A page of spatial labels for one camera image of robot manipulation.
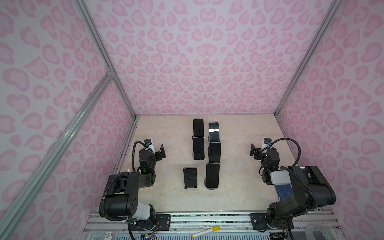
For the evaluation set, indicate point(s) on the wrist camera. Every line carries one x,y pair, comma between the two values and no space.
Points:
266,144
149,145

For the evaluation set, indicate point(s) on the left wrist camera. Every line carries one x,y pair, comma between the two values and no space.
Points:
149,145

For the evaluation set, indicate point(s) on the grey round phone stand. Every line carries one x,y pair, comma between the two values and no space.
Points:
211,185

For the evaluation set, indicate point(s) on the left corner aluminium post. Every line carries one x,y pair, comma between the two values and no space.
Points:
91,27

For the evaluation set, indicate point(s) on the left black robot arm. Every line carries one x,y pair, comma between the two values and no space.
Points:
120,200

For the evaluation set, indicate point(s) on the purple phone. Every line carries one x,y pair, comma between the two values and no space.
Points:
190,177

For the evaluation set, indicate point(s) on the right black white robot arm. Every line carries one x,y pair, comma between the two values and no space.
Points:
310,191

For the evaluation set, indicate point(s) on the blue book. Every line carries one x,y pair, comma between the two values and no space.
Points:
283,191

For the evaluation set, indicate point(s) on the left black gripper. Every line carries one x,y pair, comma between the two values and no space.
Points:
159,153

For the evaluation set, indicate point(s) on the white yellow marker pen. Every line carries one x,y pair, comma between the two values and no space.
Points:
208,231

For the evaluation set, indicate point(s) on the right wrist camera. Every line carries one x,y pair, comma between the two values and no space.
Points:
266,144

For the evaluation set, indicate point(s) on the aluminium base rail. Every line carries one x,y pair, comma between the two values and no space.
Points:
235,225

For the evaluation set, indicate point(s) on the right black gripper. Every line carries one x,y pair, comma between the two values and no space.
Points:
257,151

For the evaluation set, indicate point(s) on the corner aluminium post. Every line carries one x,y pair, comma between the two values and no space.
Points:
91,27
322,29

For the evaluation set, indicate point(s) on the diagonal aluminium frame bar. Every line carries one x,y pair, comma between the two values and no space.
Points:
29,192

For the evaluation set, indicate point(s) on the black phone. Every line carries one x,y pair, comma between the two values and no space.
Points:
198,128
198,148
214,132
212,175
214,152

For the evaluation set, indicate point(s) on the right corner aluminium post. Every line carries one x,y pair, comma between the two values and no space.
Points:
322,29

